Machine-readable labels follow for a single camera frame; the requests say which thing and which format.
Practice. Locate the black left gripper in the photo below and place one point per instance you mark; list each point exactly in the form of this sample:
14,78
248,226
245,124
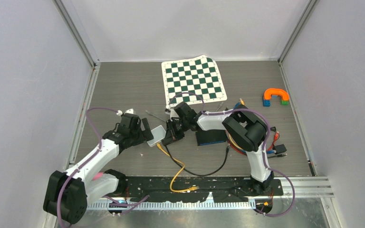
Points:
142,138

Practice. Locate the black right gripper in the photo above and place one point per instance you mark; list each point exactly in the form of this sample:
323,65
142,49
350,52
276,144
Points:
172,135

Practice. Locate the green white chessboard mat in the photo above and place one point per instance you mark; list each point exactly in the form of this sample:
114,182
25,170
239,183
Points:
194,80

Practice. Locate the orange arch toy block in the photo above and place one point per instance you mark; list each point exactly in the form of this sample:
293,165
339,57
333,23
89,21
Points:
276,92

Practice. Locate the black network switch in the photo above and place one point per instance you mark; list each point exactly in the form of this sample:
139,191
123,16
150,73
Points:
210,137

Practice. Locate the small white grey hub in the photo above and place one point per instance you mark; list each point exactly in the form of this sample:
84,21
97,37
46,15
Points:
159,134

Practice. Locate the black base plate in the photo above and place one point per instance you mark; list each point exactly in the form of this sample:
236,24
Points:
193,189

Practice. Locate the pink marker pen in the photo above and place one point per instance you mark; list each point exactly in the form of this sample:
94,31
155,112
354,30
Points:
97,176

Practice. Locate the blue toy block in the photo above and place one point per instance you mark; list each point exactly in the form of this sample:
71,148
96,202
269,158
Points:
266,101

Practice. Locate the black power adapter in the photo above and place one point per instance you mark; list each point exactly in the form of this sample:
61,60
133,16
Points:
278,149

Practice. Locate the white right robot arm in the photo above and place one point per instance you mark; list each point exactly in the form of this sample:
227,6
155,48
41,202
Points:
244,127

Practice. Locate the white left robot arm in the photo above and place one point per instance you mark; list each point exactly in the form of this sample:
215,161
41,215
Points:
70,192

